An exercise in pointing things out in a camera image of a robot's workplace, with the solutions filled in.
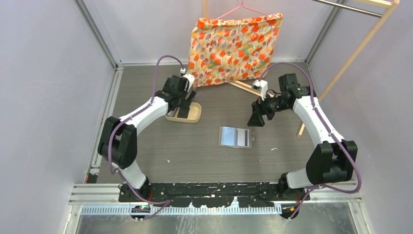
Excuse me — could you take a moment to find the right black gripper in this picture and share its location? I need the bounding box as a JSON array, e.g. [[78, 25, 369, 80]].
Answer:
[[247, 90, 290, 127]]

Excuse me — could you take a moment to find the white magnetic stripe card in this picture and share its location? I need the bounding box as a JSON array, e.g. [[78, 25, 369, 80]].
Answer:
[[237, 129, 250, 147]]

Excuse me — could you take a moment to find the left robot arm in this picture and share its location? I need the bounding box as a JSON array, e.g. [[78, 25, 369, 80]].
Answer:
[[97, 74, 196, 202]]

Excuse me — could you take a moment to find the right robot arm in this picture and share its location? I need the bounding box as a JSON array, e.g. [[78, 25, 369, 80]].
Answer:
[[247, 74, 358, 200]]

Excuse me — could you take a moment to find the beige oval tray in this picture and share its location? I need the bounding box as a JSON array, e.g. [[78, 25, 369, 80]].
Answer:
[[165, 102, 202, 123]]

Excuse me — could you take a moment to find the floral fabric bag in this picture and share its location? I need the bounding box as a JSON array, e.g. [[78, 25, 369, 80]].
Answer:
[[188, 13, 283, 87]]

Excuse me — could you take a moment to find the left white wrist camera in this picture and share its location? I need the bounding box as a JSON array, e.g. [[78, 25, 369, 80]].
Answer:
[[180, 67, 195, 91]]

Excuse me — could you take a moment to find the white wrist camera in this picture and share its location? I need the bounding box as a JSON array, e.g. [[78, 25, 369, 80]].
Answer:
[[252, 79, 268, 100], [180, 67, 195, 91]]

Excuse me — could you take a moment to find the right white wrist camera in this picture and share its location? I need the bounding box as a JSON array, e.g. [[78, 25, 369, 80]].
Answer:
[[252, 79, 268, 100]]

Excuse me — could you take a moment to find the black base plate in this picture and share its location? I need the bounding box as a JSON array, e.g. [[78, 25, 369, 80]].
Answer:
[[139, 182, 310, 208]]

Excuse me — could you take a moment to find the pink wire hanger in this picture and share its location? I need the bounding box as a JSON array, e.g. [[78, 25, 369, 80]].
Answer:
[[214, 0, 267, 20]]

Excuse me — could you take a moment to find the aluminium front rail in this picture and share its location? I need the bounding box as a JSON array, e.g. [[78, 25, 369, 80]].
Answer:
[[69, 182, 362, 218]]

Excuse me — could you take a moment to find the wooden rack frame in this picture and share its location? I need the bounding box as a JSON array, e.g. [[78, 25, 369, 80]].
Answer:
[[202, 0, 413, 153]]

